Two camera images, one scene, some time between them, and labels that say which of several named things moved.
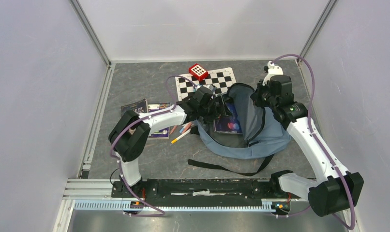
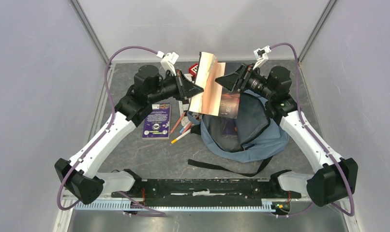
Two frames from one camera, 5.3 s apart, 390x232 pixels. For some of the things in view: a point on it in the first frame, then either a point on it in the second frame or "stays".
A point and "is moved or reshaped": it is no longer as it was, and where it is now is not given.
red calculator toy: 198,72 stays
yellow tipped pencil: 183,135 stays
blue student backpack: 261,136 is moved or reshaped
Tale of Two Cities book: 140,107 is moved or reshaped
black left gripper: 210,119 -> 186,89
